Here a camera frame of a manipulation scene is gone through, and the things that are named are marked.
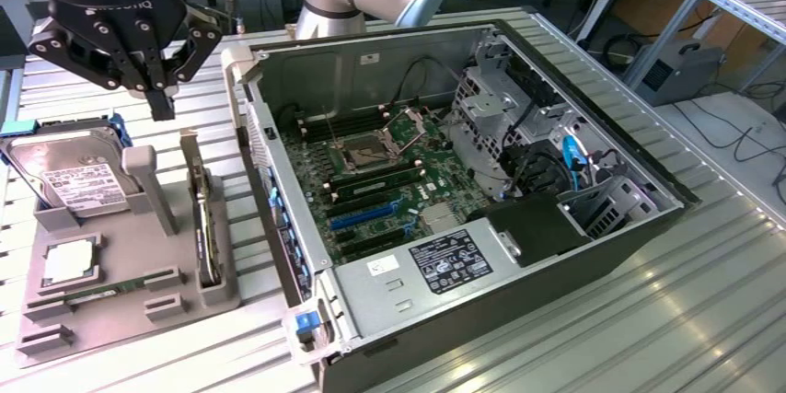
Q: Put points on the blue plastic disk carrier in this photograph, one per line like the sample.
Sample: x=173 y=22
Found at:
x=118 y=123

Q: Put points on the silver hard disk with label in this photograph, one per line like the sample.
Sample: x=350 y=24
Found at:
x=66 y=167

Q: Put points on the thin metal locking lever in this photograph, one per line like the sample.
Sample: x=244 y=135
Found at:
x=332 y=128

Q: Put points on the black RAM slot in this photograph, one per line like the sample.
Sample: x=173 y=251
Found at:
x=342 y=120
x=346 y=128

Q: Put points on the CPU socket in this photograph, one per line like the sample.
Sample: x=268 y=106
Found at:
x=364 y=153

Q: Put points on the metal socket cover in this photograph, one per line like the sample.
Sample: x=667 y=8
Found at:
x=405 y=128

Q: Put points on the RAM stick with white label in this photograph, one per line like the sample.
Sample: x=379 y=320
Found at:
x=373 y=186

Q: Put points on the CPU chip with silver lid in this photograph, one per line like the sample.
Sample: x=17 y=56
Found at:
x=66 y=262

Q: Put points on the blue expansion slot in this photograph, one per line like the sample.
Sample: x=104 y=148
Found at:
x=361 y=217

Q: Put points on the green motherboard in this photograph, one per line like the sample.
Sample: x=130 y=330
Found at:
x=423 y=181

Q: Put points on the metal drive cage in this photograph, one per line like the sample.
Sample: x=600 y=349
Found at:
x=491 y=103

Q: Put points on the black expansion slot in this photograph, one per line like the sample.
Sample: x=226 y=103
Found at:
x=373 y=237
x=377 y=248

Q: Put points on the green RAM stick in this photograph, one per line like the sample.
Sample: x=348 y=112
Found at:
x=101 y=292

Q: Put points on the small silver chipset heatsink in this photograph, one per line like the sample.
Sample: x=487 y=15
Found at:
x=439 y=219

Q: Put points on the gray parts rack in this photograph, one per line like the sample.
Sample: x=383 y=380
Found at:
x=122 y=319

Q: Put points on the gray power supply with label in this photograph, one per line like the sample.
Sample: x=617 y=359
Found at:
x=392 y=287

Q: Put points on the blue case latch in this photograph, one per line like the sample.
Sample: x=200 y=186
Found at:
x=305 y=326

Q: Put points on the black plastic air shroud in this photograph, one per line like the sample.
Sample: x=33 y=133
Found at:
x=528 y=227

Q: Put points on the black open PC case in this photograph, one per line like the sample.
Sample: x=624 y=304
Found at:
x=552 y=282

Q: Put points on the graphics card with metal bracket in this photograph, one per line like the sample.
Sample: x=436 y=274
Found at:
x=205 y=209

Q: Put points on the aluminium profile frame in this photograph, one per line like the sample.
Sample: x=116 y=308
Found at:
x=736 y=6

